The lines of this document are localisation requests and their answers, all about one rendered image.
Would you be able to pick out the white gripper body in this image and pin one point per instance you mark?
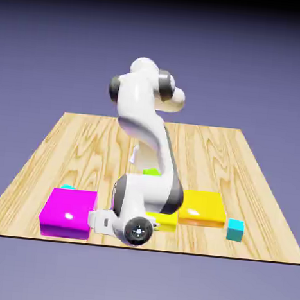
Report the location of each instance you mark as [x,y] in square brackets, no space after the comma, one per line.
[99,221]

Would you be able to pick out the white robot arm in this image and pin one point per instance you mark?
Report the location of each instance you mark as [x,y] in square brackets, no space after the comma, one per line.
[141,107]

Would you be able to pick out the small cyan cube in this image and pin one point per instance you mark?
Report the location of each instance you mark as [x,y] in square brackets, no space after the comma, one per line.
[235,230]
[67,186]

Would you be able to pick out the small yellow cube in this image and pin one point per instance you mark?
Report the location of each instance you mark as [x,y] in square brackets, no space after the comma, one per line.
[166,221]

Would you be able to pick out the small green cube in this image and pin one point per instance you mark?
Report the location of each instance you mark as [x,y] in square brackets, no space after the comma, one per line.
[151,171]

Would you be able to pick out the large magenta box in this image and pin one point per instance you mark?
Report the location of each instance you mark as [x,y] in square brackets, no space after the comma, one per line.
[69,209]

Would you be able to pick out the large orange box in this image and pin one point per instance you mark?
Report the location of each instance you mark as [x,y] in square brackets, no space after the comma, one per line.
[201,206]

